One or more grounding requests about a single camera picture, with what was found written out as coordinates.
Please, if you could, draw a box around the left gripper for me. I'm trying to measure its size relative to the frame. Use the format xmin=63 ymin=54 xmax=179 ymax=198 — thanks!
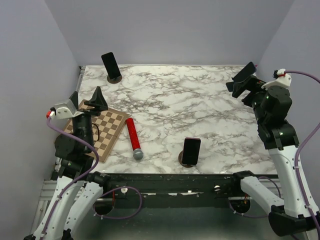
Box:
xmin=70 ymin=86 xmax=109 ymax=151

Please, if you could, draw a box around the black phone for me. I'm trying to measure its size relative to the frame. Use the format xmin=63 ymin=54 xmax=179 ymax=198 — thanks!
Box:
xmin=101 ymin=52 xmax=121 ymax=79

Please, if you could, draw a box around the purple-edged phone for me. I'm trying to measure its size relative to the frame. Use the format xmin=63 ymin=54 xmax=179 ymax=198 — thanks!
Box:
xmin=181 ymin=137 xmax=201 ymax=166

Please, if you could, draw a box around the blue-edged phone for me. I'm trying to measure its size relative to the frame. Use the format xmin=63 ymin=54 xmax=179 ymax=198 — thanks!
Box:
xmin=232 ymin=61 xmax=257 ymax=83

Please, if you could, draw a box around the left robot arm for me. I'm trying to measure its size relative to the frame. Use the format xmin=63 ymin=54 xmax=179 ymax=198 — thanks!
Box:
xmin=25 ymin=86 xmax=111 ymax=240

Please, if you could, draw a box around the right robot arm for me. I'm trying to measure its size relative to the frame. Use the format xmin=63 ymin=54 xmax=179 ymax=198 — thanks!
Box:
xmin=226 ymin=75 xmax=320 ymax=240

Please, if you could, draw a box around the black stand back right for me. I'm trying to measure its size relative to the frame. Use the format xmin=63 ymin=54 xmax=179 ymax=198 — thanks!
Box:
xmin=225 ymin=81 xmax=234 ymax=92

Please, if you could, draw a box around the round stand back left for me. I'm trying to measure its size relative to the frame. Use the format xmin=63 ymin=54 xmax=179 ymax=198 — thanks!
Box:
xmin=107 ymin=75 xmax=123 ymax=84

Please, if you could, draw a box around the round stand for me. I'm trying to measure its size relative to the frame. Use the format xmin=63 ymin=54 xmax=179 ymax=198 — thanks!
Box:
xmin=107 ymin=75 xmax=123 ymax=84
xmin=178 ymin=150 xmax=198 ymax=168

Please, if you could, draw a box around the round stand front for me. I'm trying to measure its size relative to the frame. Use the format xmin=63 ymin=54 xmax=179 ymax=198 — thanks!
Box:
xmin=178 ymin=150 xmax=198 ymax=168

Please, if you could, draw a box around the wooden chessboard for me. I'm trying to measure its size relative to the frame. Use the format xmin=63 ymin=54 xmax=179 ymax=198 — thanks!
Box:
xmin=61 ymin=99 xmax=131 ymax=164

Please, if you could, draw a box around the red glitter microphone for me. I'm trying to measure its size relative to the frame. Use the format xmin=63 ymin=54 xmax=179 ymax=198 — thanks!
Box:
xmin=126 ymin=117 xmax=144 ymax=161

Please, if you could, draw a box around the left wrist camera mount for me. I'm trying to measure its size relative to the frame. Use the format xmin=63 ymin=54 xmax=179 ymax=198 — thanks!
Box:
xmin=46 ymin=99 xmax=84 ymax=120

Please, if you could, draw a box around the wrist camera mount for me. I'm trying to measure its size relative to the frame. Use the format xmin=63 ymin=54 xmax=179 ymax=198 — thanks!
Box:
xmin=261 ymin=68 xmax=292 ymax=90
xmin=46 ymin=99 xmax=84 ymax=120

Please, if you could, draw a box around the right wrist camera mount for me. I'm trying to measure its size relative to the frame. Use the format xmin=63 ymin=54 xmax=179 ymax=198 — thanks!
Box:
xmin=261 ymin=68 xmax=292 ymax=90

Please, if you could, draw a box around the aluminium rail left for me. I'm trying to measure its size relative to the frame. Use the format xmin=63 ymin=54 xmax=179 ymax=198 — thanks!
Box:
xmin=31 ymin=66 xmax=86 ymax=232

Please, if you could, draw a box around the aluminium rail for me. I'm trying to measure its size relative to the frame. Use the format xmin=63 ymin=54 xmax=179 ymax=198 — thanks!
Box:
xmin=259 ymin=178 xmax=284 ymax=198
xmin=31 ymin=66 xmax=86 ymax=232

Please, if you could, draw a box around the aluminium rail right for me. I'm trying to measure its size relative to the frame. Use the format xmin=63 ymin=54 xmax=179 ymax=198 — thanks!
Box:
xmin=259 ymin=178 xmax=284 ymax=198

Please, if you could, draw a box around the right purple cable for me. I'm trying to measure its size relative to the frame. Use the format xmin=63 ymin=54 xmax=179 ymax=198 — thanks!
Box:
xmin=228 ymin=69 xmax=320 ymax=240

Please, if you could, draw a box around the black base frame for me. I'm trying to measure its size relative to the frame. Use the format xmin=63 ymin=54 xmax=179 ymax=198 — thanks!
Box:
xmin=70 ymin=170 xmax=254 ymax=213

